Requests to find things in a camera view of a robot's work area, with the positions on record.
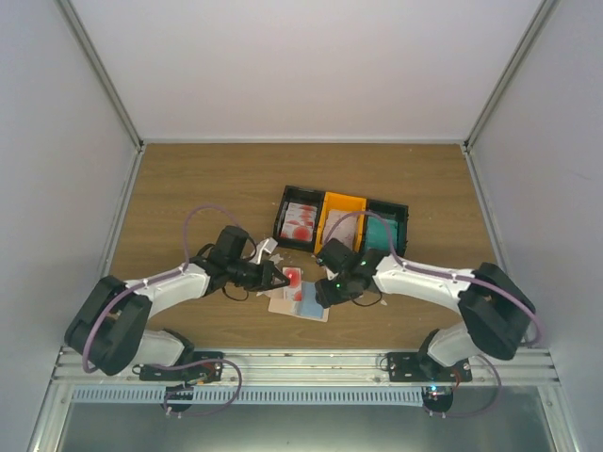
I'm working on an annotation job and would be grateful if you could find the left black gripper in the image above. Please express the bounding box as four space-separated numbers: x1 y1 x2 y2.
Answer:
228 259 290 293

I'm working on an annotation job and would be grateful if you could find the red credit card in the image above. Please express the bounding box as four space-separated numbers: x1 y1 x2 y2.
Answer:
283 267 303 302

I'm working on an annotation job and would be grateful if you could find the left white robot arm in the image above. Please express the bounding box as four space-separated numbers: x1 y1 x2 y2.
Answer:
64 226 290 380

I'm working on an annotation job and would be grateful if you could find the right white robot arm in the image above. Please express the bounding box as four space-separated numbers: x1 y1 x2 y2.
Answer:
315 238 536 381

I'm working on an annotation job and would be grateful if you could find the white patterned card stack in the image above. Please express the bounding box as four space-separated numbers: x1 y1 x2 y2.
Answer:
322 209 357 249

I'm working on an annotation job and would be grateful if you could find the teal card stack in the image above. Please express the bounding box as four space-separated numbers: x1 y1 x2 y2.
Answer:
365 217 406 256

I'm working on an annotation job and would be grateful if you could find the right black card bin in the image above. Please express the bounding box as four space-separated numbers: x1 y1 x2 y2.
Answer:
362 198 409 260

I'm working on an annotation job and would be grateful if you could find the black card bin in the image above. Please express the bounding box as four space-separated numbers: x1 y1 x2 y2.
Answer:
272 186 326 252
362 198 409 260

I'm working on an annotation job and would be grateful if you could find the left black card bin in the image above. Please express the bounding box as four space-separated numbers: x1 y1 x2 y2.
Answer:
272 186 326 252

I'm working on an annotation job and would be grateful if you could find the red card stack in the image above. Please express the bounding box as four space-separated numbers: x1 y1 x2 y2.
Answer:
279 202 318 242

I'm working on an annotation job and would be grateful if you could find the orange card bin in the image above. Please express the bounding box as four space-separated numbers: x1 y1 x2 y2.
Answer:
314 191 367 253

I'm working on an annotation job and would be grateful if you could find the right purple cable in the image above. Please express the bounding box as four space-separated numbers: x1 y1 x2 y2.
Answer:
322 209 544 347

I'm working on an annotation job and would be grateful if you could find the purple cable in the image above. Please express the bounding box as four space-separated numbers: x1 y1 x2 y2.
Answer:
322 209 544 347
82 204 246 376

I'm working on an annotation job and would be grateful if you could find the aluminium front rail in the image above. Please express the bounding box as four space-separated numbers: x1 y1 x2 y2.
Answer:
51 347 560 386

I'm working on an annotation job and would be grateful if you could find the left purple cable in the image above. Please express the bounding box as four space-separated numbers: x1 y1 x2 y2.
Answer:
82 204 246 376

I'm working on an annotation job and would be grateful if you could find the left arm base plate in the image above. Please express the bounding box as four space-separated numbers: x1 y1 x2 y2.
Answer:
132 351 224 415

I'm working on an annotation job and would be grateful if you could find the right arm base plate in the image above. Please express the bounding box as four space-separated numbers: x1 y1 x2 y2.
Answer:
379 351 473 415

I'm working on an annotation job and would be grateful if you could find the slotted cable duct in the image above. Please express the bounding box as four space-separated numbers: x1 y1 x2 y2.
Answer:
72 385 423 407

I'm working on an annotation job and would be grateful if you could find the left aluminium frame post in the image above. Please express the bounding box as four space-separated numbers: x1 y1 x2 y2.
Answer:
55 0 144 153

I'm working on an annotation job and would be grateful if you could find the aluminium frame post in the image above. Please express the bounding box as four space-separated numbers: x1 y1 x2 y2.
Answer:
55 0 144 153
461 0 559 153

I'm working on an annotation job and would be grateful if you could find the right aluminium frame post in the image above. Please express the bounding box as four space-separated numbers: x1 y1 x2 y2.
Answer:
461 0 559 153

